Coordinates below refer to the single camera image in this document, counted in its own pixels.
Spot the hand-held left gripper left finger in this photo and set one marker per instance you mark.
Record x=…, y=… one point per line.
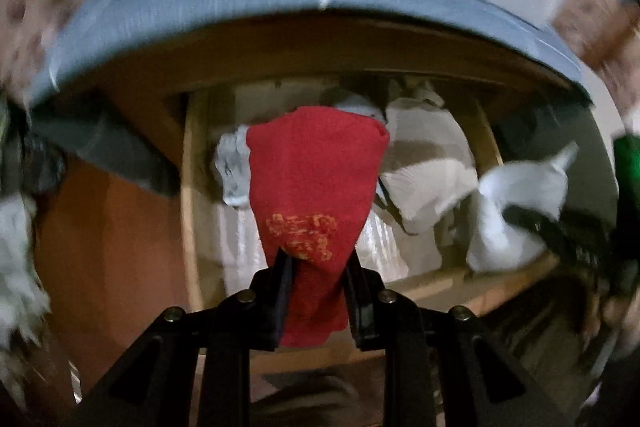
x=280, y=302

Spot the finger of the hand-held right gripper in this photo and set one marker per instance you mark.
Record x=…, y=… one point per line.
x=535, y=224

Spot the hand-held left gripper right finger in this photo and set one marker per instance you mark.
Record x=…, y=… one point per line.
x=357, y=307

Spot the wooden drawer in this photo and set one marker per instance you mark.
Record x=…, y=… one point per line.
x=192, y=207

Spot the red sock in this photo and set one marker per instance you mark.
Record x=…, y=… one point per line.
x=315, y=177

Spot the dark checked cloth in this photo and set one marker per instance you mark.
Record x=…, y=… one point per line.
x=545, y=122

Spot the white garment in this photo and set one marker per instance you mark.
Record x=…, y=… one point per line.
x=425, y=147

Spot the grey and white sock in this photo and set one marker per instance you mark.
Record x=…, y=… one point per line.
x=232, y=167

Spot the grey checked cloth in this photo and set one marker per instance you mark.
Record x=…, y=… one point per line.
x=115, y=147

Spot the white fluffy cloth at left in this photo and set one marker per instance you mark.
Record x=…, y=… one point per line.
x=20, y=257

